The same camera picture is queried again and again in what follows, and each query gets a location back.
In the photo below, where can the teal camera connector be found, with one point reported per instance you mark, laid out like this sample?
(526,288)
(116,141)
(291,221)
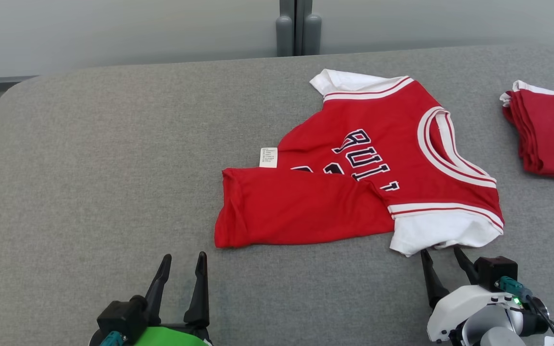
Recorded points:
(111,339)
(512,288)

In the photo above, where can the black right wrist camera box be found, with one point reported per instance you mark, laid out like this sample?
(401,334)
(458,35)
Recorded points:
(496,269)

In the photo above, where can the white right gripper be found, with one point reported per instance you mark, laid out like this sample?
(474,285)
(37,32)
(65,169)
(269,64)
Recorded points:
(459,305)

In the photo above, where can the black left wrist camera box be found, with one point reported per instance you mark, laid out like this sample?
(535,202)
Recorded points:
(123,315)

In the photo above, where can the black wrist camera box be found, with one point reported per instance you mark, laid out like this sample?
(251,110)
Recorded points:
(496,269)
(123,315)

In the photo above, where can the teal right camera connector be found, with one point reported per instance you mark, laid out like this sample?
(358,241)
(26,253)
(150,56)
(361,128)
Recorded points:
(512,288)

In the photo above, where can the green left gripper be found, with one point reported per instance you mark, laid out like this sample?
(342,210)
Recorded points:
(171,338)

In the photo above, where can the red and white basketball jersey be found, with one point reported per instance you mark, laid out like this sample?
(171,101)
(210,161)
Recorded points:
(306,206)

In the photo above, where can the stack of red shirts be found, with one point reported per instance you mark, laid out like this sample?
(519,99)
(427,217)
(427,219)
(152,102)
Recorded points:
(551,134)

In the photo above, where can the teal left camera connector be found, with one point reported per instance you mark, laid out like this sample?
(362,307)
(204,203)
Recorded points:
(111,339)

